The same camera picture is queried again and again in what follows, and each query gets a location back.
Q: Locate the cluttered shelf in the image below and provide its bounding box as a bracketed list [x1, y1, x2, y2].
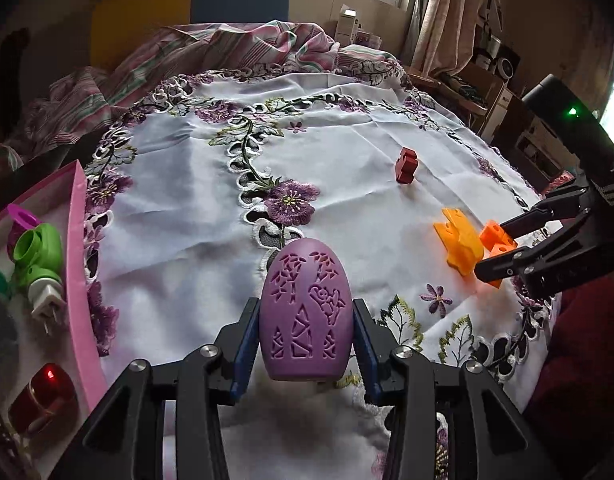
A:
[469, 0, 522, 81]

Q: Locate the pink striped blanket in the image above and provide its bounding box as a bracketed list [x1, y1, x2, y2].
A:
[0, 20, 408, 196]

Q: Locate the dark red cloth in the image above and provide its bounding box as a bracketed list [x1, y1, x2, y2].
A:
[524, 270, 614, 480]

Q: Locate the purple pink plastic cap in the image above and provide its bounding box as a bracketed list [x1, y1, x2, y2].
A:
[7, 203, 42, 248]

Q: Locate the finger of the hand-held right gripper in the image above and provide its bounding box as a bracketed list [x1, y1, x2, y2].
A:
[501, 182, 590, 238]
[474, 210, 595, 298]

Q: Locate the yellow plastic piece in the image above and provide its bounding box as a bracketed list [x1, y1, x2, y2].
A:
[433, 207, 488, 277]

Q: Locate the yellow board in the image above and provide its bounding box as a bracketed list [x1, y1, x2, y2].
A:
[90, 0, 192, 68]

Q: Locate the red plastic block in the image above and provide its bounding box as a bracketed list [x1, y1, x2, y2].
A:
[394, 146, 418, 184]

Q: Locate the purple oval perforated case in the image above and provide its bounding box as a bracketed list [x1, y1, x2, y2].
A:
[259, 239, 355, 383]

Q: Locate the wooden desk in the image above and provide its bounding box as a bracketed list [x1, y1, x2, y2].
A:
[407, 62, 488, 116]

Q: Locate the pink curtain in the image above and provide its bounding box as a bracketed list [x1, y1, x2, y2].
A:
[402, 0, 492, 76]

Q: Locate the red metallic cylinder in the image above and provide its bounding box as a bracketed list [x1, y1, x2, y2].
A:
[8, 362, 80, 436]

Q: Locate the green white plug-in device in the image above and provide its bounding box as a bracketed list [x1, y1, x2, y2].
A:
[13, 223, 68, 333]

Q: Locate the white carton box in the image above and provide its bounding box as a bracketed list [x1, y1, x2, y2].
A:
[334, 4, 360, 46]

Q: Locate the orange plastic piece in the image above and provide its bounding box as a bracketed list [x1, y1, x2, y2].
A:
[479, 220, 518, 288]

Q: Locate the white embroidered floral tablecloth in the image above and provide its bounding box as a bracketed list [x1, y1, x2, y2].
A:
[82, 67, 562, 480]

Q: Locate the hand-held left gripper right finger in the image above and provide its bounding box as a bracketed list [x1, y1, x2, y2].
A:
[352, 298, 562, 480]

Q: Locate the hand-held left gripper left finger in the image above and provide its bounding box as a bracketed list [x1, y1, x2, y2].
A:
[52, 297, 260, 480]

